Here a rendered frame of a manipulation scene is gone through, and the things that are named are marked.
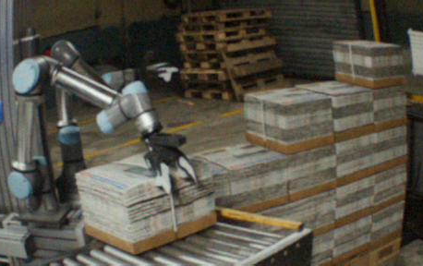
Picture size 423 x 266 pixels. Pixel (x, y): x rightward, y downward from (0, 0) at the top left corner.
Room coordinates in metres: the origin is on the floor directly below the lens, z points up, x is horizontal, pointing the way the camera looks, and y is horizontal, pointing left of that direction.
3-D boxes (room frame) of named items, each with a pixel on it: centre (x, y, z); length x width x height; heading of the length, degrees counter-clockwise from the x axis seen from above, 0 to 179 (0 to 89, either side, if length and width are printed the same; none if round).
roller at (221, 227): (2.03, -0.05, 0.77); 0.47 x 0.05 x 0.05; 45
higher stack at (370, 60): (3.24, -0.91, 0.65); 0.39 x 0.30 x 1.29; 24
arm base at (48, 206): (2.23, 0.71, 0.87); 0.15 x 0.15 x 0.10
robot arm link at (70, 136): (2.73, 0.64, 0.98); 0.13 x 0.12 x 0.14; 18
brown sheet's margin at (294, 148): (3.00, -0.37, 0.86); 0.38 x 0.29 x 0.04; 25
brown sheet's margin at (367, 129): (3.12, -0.64, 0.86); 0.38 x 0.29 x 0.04; 25
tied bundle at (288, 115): (3.00, -0.37, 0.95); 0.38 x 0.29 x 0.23; 25
